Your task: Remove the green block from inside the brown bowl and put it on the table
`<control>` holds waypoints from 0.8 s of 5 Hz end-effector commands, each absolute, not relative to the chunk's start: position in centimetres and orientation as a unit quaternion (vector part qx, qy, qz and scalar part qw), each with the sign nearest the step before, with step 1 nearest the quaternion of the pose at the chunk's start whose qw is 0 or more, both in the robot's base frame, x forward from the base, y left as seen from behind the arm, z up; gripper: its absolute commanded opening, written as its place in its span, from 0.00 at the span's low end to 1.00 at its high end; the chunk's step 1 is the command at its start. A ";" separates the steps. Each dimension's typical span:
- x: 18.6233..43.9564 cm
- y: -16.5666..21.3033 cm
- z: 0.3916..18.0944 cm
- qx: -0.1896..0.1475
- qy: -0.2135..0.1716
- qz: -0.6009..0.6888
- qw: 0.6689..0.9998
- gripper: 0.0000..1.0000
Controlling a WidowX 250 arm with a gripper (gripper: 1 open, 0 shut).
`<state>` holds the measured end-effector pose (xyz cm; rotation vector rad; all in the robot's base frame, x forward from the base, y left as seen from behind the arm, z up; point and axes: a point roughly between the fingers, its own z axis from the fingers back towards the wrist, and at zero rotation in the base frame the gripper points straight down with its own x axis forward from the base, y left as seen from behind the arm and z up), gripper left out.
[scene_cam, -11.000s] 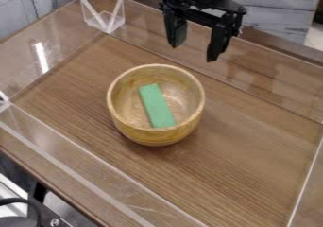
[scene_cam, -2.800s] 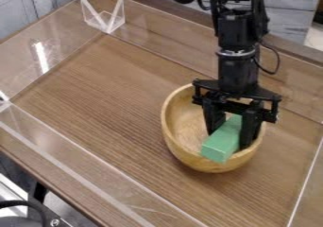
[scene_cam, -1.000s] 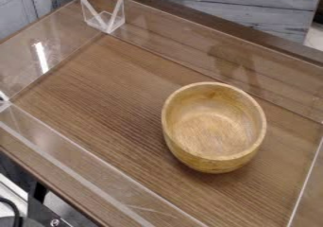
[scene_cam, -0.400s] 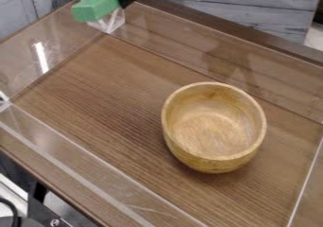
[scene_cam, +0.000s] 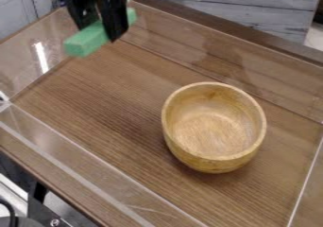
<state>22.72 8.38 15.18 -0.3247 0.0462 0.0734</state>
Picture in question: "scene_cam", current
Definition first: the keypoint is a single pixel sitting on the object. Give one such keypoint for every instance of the black table leg frame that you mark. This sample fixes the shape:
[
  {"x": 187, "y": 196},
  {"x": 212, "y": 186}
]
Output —
[{"x": 39, "y": 212}]

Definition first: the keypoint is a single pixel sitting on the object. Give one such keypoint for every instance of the brown wooden bowl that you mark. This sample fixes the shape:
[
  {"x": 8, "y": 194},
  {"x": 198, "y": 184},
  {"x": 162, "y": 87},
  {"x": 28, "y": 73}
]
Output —
[{"x": 214, "y": 126}]

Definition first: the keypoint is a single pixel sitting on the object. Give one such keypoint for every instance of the green rectangular block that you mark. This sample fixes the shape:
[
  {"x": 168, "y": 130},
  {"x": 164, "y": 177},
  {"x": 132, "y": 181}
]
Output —
[{"x": 88, "y": 40}]

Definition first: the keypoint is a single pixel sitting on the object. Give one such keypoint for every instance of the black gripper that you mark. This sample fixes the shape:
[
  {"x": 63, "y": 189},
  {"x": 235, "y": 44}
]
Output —
[{"x": 113, "y": 14}]

